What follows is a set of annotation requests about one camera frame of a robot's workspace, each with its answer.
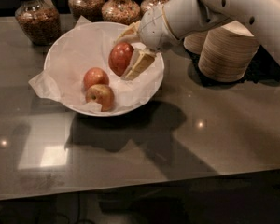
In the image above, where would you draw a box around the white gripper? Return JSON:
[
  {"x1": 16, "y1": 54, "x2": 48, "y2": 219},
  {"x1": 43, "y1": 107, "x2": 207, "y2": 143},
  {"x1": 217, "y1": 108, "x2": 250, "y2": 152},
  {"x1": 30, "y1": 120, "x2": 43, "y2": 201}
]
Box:
[{"x1": 116, "y1": 6, "x2": 179, "y2": 80}]

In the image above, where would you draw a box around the red apple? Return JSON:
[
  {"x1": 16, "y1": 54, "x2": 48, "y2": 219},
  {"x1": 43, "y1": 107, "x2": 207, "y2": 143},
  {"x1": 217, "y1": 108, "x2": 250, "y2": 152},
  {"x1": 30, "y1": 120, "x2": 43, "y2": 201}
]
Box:
[
  {"x1": 108, "y1": 42, "x2": 134, "y2": 77},
  {"x1": 83, "y1": 67, "x2": 109, "y2": 90}
]

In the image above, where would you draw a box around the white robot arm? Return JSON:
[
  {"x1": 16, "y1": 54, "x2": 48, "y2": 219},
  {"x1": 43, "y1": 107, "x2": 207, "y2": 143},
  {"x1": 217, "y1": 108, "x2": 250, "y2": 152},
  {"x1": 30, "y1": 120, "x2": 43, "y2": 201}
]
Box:
[{"x1": 119, "y1": 0, "x2": 280, "y2": 66}]

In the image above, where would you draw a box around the white bowl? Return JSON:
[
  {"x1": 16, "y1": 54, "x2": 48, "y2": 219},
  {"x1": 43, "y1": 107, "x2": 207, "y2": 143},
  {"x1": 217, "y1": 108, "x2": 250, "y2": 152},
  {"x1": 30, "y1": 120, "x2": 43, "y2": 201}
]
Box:
[{"x1": 44, "y1": 21, "x2": 166, "y2": 118}]

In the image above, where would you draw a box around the paper bowl stack rear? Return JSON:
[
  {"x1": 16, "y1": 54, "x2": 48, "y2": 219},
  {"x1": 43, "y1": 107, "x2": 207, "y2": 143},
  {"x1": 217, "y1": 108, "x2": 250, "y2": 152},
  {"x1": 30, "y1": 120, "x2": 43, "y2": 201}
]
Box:
[{"x1": 183, "y1": 32, "x2": 207, "y2": 54}]

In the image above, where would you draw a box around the paper bowl stack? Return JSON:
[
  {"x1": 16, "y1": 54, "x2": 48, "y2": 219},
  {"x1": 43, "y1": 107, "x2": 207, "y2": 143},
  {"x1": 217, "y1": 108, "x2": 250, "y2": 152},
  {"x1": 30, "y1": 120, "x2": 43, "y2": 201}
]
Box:
[
  {"x1": 183, "y1": 32, "x2": 207, "y2": 54},
  {"x1": 198, "y1": 21, "x2": 259, "y2": 83}
]

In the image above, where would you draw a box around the yellow-red apple front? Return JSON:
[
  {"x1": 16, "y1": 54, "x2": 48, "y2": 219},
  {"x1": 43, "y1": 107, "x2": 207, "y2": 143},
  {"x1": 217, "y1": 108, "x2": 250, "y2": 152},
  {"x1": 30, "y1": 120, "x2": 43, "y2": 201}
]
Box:
[{"x1": 85, "y1": 84, "x2": 115, "y2": 112}]

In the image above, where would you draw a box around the paper bowl stack front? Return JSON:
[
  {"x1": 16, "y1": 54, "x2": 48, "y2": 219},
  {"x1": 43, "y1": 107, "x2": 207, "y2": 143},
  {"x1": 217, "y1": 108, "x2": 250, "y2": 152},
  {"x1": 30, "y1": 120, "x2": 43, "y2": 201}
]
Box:
[{"x1": 198, "y1": 21, "x2": 259, "y2": 83}]

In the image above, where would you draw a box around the white paper liner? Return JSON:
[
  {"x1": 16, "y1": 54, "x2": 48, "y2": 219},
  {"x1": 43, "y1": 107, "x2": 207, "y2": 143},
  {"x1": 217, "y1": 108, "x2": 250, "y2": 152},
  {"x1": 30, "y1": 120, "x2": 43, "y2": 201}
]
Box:
[{"x1": 28, "y1": 15, "x2": 165, "y2": 114}]

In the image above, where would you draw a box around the glass jar brown cereal left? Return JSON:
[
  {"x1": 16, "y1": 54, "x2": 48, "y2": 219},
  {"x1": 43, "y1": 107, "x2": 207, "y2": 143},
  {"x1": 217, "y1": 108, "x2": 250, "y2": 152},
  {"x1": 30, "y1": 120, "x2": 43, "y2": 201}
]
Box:
[{"x1": 15, "y1": 0, "x2": 61, "y2": 46}]

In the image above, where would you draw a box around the black mat under stacks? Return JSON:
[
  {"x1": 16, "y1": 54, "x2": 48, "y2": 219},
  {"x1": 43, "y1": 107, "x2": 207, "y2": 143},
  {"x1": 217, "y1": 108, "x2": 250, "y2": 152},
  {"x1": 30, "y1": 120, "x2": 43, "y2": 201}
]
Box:
[{"x1": 186, "y1": 47, "x2": 280, "y2": 87}]

